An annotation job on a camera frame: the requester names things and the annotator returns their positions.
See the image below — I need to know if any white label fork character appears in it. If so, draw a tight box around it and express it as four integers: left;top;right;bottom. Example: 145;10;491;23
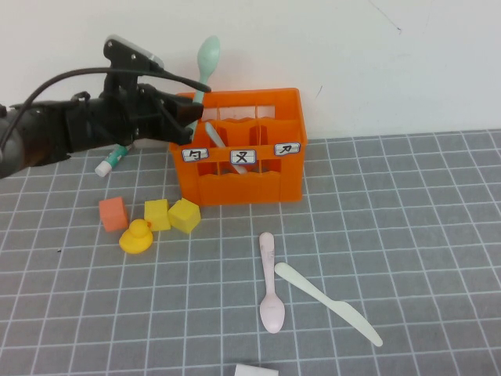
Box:
229;149;258;165

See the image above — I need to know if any green plastic spoon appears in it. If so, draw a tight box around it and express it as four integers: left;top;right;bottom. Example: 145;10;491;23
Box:
190;34;222;140

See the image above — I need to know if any white rectangular box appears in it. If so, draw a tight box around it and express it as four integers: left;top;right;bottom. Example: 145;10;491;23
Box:
234;363;279;376

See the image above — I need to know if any orange plastic cutlery holder crate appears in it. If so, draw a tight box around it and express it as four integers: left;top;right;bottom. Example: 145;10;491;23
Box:
169;87;309;207

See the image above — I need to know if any white green glue stick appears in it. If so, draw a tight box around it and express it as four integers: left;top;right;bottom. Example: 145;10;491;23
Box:
95;143;130;178

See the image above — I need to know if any orange foam cube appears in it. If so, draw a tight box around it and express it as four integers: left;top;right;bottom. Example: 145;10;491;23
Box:
99;196;131;233

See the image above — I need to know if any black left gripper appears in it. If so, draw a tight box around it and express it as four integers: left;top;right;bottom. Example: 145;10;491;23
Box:
64;84;204;154

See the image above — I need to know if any white label spoon character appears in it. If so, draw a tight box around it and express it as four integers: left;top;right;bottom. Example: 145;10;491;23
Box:
182;147;211;163

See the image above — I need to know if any yellow foam cube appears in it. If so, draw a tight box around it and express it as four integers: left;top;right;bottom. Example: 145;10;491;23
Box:
144;198;172;233
168;197;202;235

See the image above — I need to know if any pink plastic spoon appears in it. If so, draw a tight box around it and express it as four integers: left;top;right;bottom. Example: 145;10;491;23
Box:
259;231;287;334

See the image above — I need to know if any cream plastic knife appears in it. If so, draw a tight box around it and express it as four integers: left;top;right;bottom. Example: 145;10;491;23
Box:
274;262;384;348

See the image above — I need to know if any yellow rubber duck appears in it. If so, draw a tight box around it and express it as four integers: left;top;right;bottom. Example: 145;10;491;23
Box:
119;218;154;255

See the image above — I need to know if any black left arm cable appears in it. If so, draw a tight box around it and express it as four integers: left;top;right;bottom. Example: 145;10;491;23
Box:
0;67;213;152

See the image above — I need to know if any white label knife character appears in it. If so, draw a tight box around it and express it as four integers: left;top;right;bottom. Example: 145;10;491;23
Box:
273;142;301;157

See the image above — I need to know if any grey plastic fork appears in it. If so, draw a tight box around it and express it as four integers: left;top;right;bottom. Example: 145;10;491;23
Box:
204;122;248;175

